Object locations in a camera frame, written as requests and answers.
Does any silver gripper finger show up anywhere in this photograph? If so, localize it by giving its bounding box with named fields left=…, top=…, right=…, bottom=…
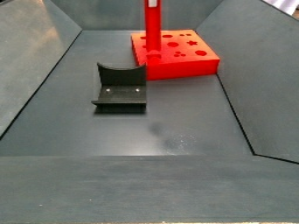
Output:
left=148, top=0, right=158, bottom=7

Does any red arch-shaped peg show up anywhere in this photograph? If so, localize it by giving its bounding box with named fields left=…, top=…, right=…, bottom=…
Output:
left=144, top=0, right=162, bottom=60

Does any black curved holder stand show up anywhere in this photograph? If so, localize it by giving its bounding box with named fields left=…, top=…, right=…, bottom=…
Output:
left=92, top=63, right=147, bottom=114

